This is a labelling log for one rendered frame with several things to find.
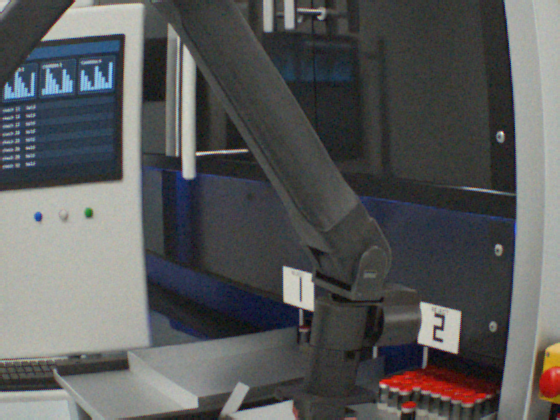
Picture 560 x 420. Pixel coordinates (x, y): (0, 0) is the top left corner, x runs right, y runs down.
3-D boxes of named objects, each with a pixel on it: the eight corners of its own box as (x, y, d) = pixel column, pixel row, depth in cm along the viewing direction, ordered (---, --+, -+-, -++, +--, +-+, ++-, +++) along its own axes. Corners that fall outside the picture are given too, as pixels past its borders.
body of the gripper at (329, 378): (377, 407, 90) (389, 348, 90) (304, 416, 85) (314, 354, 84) (344, 394, 96) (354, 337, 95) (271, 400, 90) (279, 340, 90)
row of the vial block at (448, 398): (397, 400, 118) (399, 374, 118) (475, 427, 103) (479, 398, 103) (385, 404, 117) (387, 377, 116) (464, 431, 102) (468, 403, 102)
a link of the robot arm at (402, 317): (315, 229, 92) (362, 246, 84) (397, 234, 98) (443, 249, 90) (297, 336, 93) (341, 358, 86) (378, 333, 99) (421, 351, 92)
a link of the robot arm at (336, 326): (306, 288, 90) (336, 298, 86) (358, 288, 94) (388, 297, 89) (298, 349, 91) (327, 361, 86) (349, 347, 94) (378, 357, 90)
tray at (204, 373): (295, 343, 154) (295, 325, 153) (384, 375, 132) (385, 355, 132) (129, 369, 136) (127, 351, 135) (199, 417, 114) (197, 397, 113)
